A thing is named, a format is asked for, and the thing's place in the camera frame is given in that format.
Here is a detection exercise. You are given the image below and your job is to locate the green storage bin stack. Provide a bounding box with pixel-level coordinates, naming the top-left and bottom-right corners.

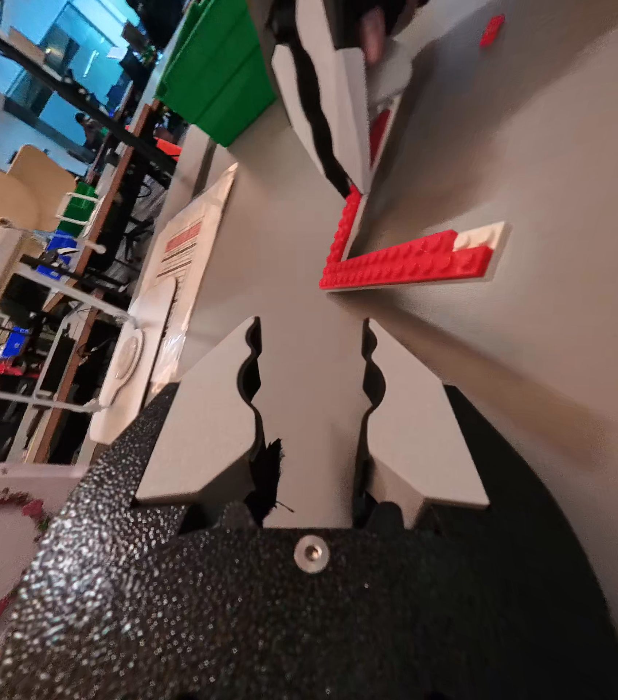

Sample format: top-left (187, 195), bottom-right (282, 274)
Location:
top-left (56, 182), bottom-right (101, 237)

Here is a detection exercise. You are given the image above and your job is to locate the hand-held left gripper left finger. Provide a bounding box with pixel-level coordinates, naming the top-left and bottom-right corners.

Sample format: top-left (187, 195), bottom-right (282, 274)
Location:
top-left (134, 316), bottom-right (264, 506)

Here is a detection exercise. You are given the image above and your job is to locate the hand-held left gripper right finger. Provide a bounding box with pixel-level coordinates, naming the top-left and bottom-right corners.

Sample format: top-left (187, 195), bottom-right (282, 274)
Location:
top-left (360, 318), bottom-right (490, 529)

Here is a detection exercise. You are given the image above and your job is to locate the white plastic object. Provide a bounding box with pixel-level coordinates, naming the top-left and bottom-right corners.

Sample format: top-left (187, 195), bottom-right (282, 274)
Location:
top-left (89, 279), bottom-right (180, 445)

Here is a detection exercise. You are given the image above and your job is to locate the person's right hand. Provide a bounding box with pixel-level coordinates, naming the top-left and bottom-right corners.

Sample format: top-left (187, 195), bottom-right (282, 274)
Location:
top-left (360, 4), bottom-right (391, 67)

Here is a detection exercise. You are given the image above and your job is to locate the blue storage bin stack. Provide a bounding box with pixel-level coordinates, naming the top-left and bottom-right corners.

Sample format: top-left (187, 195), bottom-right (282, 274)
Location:
top-left (36, 232), bottom-right (79, 280)

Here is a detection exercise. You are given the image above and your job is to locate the plain wooden panel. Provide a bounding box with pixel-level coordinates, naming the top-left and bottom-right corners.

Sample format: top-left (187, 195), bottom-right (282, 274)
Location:
top-left (0, 143), bottom-right (78, 242)

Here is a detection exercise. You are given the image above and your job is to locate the black light stand pole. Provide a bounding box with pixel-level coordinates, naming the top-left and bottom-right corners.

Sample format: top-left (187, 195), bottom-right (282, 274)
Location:
top-left (0, 8), bottom-right (181, 173)

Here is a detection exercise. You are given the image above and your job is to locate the green plastic bin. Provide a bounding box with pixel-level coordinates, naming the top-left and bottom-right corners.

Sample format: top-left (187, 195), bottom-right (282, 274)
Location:
top-left (154, 0), bottom-right (278, 148)

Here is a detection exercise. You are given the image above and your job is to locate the red lego piece round top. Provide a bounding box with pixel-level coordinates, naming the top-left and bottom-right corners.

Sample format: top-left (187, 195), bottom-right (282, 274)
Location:
top-left (478, 13), bottom-right (506, 48)

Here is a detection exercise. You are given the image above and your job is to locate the red and white lego assembly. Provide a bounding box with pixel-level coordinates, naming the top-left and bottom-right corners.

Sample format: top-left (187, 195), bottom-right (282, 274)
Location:
top-left (319, 185), bottom-right (511, 293)

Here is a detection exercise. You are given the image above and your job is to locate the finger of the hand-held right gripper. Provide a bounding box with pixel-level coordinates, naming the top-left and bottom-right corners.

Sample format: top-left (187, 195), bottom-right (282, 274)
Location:
top-left (367, 48), bottom-right (416, 186)
top-left (271, 0), bottom-right (371, 199)

